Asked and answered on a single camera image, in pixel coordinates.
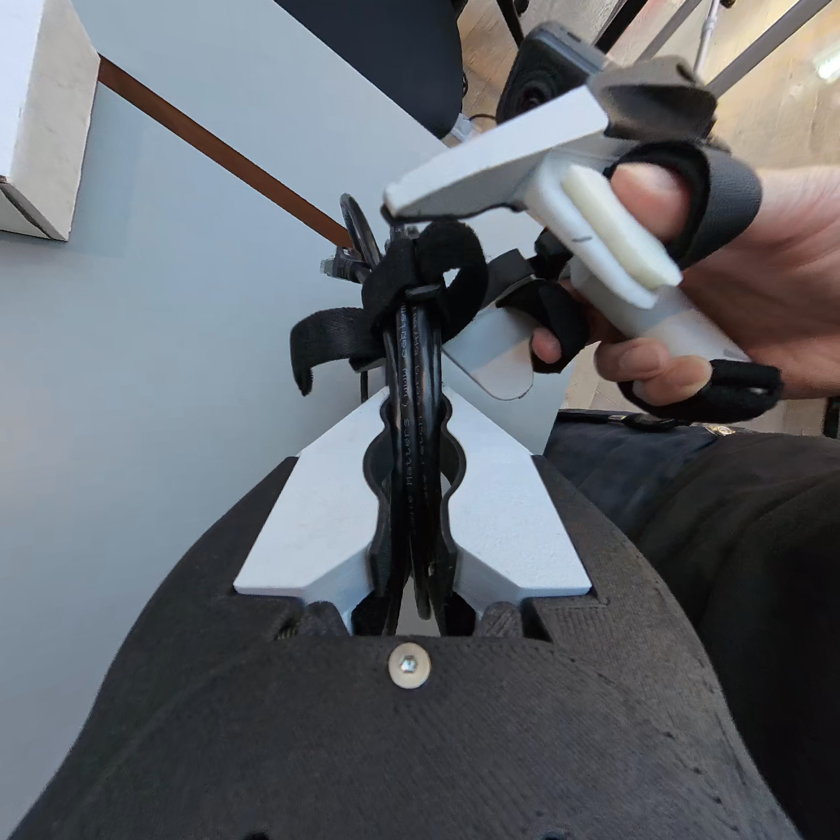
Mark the grey desk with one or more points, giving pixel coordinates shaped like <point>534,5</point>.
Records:
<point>164,295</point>

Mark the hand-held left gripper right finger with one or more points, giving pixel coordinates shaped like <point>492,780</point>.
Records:
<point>518,525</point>

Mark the black key fob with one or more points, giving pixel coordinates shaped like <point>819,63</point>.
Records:
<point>646,421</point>

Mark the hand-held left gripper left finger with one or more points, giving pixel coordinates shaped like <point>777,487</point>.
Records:
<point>308,531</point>

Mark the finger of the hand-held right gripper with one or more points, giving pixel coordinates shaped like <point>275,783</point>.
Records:
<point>499,361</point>
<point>492,157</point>

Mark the person's dark clothing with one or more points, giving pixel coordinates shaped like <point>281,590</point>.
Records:
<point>754,558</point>

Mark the white cardboard box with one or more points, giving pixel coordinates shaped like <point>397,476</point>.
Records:
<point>39,98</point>

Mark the person's right hand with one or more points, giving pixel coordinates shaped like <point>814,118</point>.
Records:
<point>787,275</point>

